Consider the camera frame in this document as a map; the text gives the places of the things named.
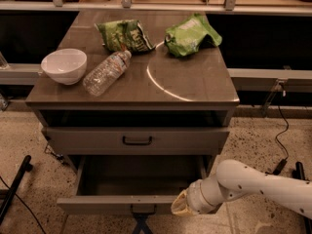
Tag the grey drawer cabinet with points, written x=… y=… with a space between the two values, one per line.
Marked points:
x=158 y=90

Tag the crumpled green snack bag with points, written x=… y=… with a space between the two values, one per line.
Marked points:
x=186 y=37

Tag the grey drawer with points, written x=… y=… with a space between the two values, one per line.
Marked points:
x=136 y=141
x=139 y=184

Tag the white ceramic bowl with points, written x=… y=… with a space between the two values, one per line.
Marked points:
x=65 y=66

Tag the green kettle chips bag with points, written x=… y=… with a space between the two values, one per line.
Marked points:
x=125 y=34

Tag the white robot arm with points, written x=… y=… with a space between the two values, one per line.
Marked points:
x=233 y=180

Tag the black left stand leg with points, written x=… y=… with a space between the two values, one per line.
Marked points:
x=7 y=195

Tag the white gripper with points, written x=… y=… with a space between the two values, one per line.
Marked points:
x=194 y=197

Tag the black stand leg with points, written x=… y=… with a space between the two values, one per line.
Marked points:
x=7 y=195
x=298 y=173

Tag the black right stand leg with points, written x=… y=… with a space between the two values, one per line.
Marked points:
x=298 y=173

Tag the metal rail bracket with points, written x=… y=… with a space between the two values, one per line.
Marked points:
x=278 y=87

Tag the clear plastic water bottle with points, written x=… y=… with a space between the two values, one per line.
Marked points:
x=106 y=73

